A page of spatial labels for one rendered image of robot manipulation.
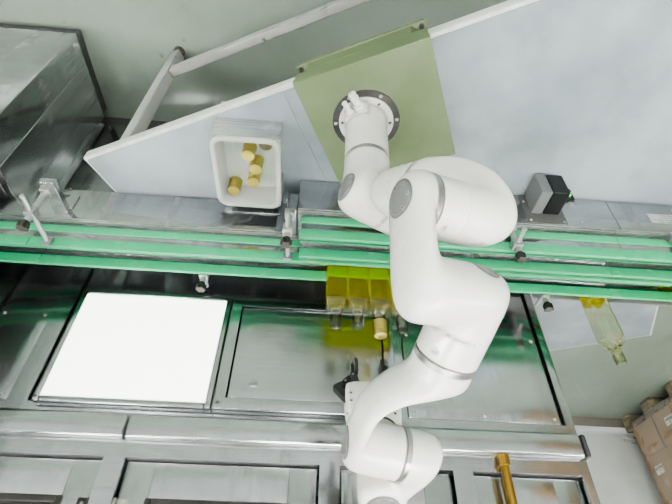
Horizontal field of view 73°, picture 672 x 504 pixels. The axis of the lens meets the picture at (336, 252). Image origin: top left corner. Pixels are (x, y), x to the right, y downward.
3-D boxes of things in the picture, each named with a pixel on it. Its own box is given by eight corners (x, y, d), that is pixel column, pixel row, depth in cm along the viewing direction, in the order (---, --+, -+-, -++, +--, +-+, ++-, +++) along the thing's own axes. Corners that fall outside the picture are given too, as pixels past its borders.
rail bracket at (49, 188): (65, 199, 133) (29, 257, 118) (42, 152, 121) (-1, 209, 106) (82, 201, 133) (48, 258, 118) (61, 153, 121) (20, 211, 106)
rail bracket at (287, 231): (284, 238, 129) (280, 272, 121) (284, 193, 117) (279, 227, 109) (295, 239, 130) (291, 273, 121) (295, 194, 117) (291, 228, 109)
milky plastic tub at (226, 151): (224, 185, 132) (218, 205, 126) (214, 116, 116) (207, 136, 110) (284, 189, 133) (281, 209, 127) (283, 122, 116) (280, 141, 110)
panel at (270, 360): (87, 294, 135) (34, 405, 112) (84, 288, 132) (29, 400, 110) (389, 311, 139) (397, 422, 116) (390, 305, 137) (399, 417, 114)
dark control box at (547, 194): (523, 193, 133) (530, 213, 128) (533, 172, 127) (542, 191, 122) (550, 195, 134) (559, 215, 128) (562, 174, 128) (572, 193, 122)
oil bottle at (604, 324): (576, 294, 147) (607, 368, 130) (582, 283, 143) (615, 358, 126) (594, 293, 147) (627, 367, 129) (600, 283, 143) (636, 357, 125)
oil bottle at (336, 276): (326, 256, 136) (324, 316, 121) (328, 243, 131) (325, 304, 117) (345, 257, 136) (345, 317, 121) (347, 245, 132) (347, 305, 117)
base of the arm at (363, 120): (322, 101, 103) (318, 142, 92) (371, 75, 97) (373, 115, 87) (355, 151, 112) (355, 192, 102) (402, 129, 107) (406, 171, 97)
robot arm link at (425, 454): (388, 453, 60) (454, 467, 61) (380, 393, 69) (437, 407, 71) (350, 520, 67) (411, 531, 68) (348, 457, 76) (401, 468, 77)
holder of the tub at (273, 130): (226, 198, 136) (222, 216, 131) (215, 116, 116) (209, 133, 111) (284, 201, 137) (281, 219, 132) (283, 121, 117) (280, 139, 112)
